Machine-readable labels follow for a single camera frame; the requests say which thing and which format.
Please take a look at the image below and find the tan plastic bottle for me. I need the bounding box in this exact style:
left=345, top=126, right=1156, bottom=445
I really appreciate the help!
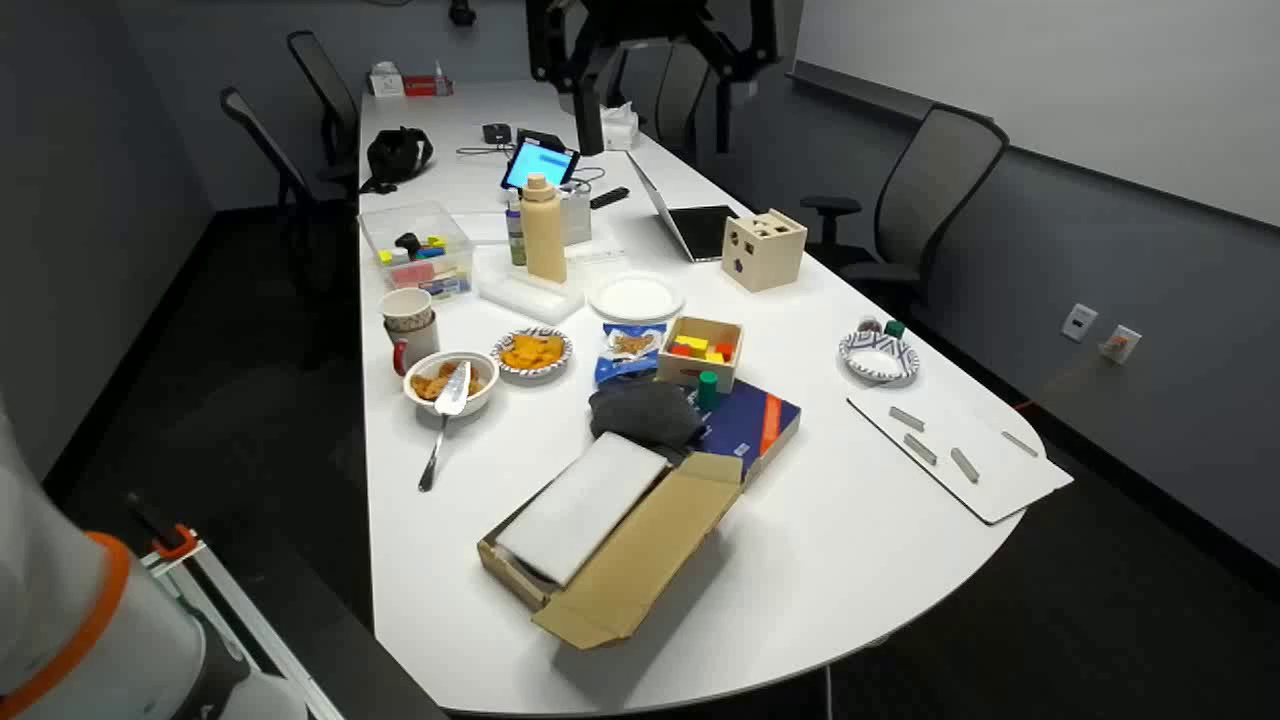
left=519, top=175, right=566, bottom=284

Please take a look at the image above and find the black office chair left near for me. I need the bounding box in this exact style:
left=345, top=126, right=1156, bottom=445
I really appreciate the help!
left=218, top=89, right=353, bottom=217

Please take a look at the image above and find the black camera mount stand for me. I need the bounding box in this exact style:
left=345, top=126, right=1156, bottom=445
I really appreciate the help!
left=523, top=0, right=778, bottom=159

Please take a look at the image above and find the open laptop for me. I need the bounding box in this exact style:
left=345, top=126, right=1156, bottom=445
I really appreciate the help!
left=633, top=159, right=731, bottom=261

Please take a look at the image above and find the small bowl with orange snacks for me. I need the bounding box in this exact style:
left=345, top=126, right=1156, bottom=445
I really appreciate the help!
left=497, top=328, right=566, bottom=379

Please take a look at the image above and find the small wooden tray with blocks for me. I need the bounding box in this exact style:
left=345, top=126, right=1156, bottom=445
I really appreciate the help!
left=661, top=317, right=741, bottom=393

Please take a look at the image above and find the blue snack packet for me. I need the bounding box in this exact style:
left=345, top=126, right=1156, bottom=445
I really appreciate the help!
left=597, top=323, right=662, bottom=384

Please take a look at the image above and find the white plate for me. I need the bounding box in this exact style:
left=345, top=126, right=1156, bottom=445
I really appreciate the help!
left=589, top=271, right=682, bottom=322

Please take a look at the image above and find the tablet with lit screen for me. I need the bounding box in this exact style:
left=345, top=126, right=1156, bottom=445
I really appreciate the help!
left=500, top=138, right=581, bottom=191

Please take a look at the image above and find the green block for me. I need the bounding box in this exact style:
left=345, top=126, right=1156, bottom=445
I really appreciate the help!
left=696, top=369, right=724, bottom=411

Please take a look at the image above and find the white tissue box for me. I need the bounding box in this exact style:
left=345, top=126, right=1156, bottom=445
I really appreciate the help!
left=368, top=60, right=405, bottom=100

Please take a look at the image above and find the wooden cube with holes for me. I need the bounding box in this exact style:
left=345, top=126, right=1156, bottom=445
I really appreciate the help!
left=721, top=210, right=808, bottom=291

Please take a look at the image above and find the clear plastic bin with toys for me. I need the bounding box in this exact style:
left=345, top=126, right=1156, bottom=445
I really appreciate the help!
left=360, top=203, right=472, bottom=299

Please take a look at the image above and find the black office chair far end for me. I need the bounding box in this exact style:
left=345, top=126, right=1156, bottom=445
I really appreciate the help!
left=644, top=44, right=710, bottom=159

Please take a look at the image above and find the black office chair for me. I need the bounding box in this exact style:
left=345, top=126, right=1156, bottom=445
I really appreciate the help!
left=289, top=27, right=360, bottom=163
left=218, top=89, right=353, bottom=217
left=804, top=105, right=1007, bottom=311

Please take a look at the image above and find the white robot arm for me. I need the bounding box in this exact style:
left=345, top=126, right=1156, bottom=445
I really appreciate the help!
left=0, top=409, right=311, bottom=720

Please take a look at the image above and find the coiled white cable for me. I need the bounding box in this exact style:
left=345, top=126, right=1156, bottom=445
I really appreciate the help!
left=836, top=322, right=923, bottom=393

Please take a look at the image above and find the brown cardboard box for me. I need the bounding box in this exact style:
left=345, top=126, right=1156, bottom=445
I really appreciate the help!
left=474, top=453, right=743, bottom=653

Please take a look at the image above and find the white bowl with food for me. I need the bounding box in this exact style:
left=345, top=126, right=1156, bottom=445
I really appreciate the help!
left=398, top=353, right=500, bottom=415

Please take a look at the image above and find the white and red cup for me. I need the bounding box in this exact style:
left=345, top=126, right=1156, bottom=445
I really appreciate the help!
left=383, top=290, right=438, bottom=371

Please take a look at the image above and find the black office chair left far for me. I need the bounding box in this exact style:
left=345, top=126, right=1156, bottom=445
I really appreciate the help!
left=289, top=27, right=360, bottom=163

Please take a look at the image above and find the white wall outlet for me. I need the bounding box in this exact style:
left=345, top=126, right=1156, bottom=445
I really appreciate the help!
left=1059, top=303, right=1100, bottom=340

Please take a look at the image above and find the white foam sheet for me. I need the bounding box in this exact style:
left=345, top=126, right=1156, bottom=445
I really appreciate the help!
left=497, top=431, right=669, bottom=585

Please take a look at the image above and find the black office chair right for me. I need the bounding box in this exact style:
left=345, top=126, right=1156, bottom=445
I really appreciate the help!
left=804, top=105, right=1007, bottom=311

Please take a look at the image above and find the white foam tray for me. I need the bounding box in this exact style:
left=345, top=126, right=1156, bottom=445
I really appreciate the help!
left=474, top=265, right=582, bottom=323

